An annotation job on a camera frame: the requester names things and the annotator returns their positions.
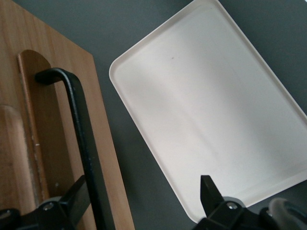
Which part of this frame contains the black metal drawer handle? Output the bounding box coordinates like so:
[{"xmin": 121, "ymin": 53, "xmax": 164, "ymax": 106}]
[{"xmin": 35, "ymin": 68, "xmax": 114, "ymax": 230}]

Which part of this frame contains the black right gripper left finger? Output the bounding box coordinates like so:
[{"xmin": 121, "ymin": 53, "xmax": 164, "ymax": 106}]
[{"xmin": 33, "ymin": 175, "xmax": 91, "ymax": 230}]

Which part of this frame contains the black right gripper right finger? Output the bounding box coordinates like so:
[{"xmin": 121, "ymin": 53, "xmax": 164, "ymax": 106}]
[{"xmin": 196, "ymin": 174, "xmax": 250, "ymax": 230}]

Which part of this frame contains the light wooden drawer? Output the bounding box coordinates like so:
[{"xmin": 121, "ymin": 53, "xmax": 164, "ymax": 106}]
[{"xmin": 0, "ymin": 0, "xmax": 136, "ymax": 230}]

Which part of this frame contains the beige rectangular plastic tray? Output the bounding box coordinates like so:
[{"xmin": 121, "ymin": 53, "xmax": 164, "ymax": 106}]
[{"xmin": 108, "ymin": 0, "xmax": 307, "ymax": 222}]

